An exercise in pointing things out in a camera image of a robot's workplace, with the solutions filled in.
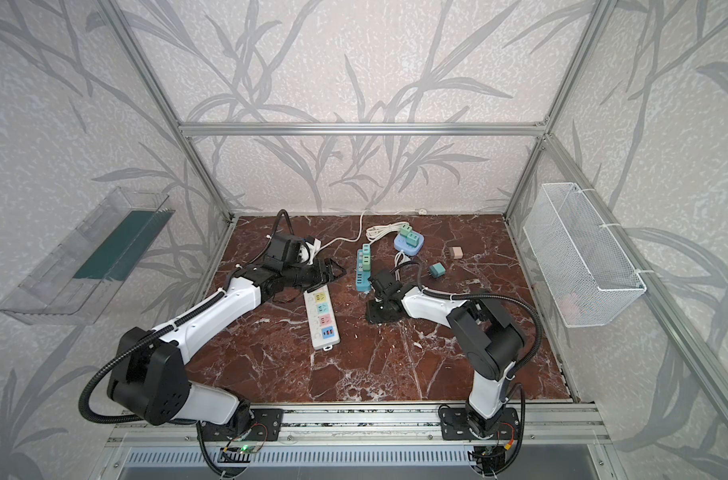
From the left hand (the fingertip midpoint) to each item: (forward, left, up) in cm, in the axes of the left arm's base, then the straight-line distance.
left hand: (343, 267), depth 82 cm
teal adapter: (+16, -5, -13) cm, 21 cm away
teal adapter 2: (+10, -30, -17) cm, 36 cm away
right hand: (-4, -8, -17) cm, 19 cm away
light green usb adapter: (+25, -19, -13) cm, 34 cm away
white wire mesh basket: (-13, -53, +17) cm, 58 cm away
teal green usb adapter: (+21, -21, -13) cm, 32 cm away
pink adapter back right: (+18, -37, -16) cm, 44 cm away
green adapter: (+11, -5, -12) cm, 18 cm away
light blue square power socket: (+22, -17, -17) cm, 32 cm away
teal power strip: (+7, -4, -16) cm, 18 cm away
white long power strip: (-8, +7, -16) cm, 19 cm away
